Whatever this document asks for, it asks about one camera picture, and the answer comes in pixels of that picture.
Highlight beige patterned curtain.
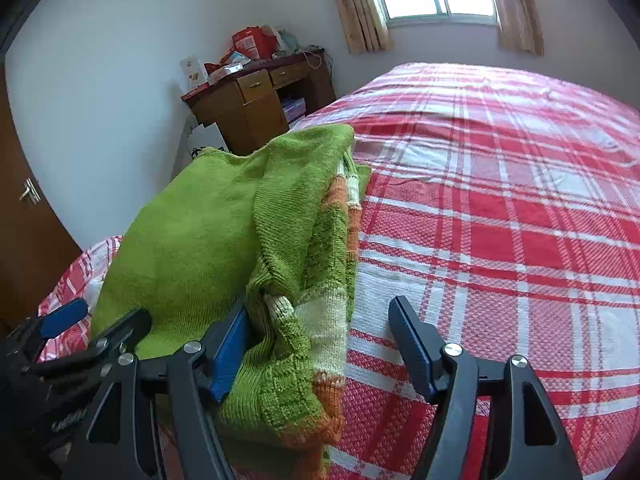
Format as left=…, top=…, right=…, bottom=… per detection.
left=327, top=0, right=392, bottom=54
left=482, top=0, right=545, bottom=57

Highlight brown wooden desk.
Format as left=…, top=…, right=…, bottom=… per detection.
left=181, top=50, right=337, bottom=157

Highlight white upright box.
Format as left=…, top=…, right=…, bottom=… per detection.
left=180, top=55, right=209, bottom=86

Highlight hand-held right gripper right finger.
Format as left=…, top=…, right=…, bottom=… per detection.
left=387, top=296, right=583, bottom=480

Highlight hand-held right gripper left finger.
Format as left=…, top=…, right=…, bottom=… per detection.
left=60, top=305, right=253, bottom=480

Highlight white paper bag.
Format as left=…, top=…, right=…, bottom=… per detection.
left=186, top=122, right=230, bottom=161

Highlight stacked boxes under desk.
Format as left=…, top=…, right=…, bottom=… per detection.
left=281, top=97, right=307, bottom=122

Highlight red plaid bed sheet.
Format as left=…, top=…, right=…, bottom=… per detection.
left=37, top=62, right=640, bottom=480

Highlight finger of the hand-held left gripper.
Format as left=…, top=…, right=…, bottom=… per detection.
left=30, top=308, right=152, bottom=378
left=37, top=298, right=90, bottom=339

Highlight pale plastic bag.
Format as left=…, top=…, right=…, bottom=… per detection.
left=272, top=27, right=301, bottom=54

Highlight green orange striped knit sweater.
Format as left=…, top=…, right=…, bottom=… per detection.
left=90, top=124, right=373, bottom=480

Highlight metal door handle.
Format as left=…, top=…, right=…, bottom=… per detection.
left=20, top=178, right=42, bottom=206

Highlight brown wooden door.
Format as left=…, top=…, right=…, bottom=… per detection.
left=0, top=60, right=82, bottom=333

